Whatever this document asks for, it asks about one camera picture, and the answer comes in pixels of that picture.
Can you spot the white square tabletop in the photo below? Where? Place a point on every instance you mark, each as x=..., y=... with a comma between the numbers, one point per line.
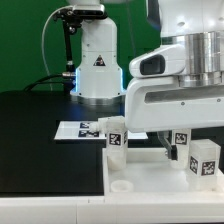
x=145, y=171

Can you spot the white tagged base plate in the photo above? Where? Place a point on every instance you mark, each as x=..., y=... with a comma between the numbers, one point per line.
x=76, y=130

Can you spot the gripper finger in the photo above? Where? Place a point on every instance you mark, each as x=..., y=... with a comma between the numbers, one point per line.
x=171, y=150

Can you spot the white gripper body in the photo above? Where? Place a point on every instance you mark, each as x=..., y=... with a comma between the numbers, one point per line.
x=159, y=104

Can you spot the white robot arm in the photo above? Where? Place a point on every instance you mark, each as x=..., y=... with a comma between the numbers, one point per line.
x=179, y=85

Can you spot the white front fence bar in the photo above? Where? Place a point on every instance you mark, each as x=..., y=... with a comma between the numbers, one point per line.
x=73, y=210

